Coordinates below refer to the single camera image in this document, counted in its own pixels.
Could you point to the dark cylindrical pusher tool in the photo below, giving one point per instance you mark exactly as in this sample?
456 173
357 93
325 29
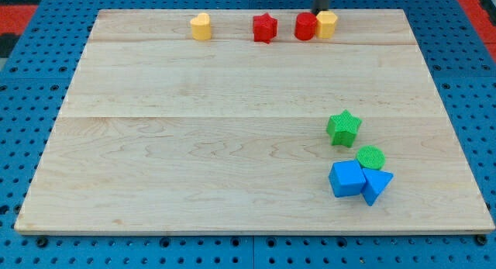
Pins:
319 6

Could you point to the red cylinder block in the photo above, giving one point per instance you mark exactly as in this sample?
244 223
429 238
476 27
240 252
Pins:
305 26

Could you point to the yellow hexagon block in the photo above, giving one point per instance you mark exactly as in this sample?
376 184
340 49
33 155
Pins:
326 24

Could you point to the red star block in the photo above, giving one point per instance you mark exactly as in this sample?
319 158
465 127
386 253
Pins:
264 28

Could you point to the yellow heart block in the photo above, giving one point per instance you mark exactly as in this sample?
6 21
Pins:
201 27

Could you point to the green star block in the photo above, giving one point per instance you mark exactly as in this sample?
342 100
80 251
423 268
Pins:
343 128

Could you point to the green cylinder block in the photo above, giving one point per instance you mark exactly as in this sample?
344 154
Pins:
371 157

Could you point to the blue cube block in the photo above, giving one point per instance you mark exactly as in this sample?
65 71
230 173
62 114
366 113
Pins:
346 178

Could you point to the blue triangle block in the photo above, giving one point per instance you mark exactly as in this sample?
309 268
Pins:
376 182

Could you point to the wooden board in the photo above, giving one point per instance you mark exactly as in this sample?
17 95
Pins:
163 135

